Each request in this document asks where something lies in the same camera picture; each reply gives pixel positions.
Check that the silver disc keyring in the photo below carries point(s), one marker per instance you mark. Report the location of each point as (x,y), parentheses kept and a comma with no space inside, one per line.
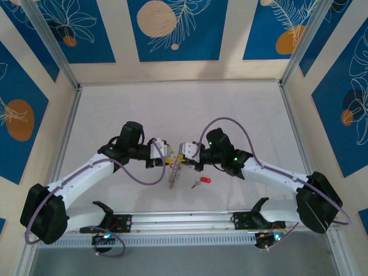
(173,178)

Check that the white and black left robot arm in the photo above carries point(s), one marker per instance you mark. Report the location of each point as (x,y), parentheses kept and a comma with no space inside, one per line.
(80,178)

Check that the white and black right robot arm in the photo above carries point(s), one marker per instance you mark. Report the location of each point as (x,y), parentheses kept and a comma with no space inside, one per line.
(273,175)

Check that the aluminium mounting rail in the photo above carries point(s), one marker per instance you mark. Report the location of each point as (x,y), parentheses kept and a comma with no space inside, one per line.
(181,220)

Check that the aluminium table edge rail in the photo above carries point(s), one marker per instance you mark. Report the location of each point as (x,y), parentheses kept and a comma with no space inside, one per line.
(61,143)
(300,143)

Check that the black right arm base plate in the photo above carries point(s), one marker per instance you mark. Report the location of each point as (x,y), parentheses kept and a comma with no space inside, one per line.
(243,221)

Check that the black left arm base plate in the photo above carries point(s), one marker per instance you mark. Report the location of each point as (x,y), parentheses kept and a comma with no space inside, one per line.
(123,222)

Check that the aluminium frame post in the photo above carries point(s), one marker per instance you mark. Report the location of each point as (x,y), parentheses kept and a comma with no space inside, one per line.
(52,43)
(302,43)

